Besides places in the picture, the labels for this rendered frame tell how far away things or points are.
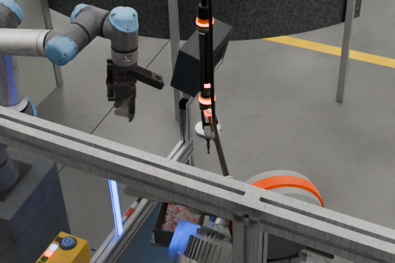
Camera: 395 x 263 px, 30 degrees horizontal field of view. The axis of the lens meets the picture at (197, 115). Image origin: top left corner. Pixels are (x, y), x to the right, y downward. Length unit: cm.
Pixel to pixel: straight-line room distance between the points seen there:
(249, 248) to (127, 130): 326
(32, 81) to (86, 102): 35
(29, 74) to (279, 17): 150
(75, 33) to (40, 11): 241
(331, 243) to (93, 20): 119
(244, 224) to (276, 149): 311
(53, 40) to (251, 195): 105
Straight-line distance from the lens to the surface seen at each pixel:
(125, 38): 201
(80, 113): 448
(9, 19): 232
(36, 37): 204
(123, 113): 216
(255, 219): 103
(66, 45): 196
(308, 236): 102
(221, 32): 284
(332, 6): 410
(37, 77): 452
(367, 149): 421
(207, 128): 199
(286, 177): 119
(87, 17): 204
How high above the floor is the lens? 279
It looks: 40 degrees down
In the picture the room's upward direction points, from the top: 2 degrees counter-clockwise
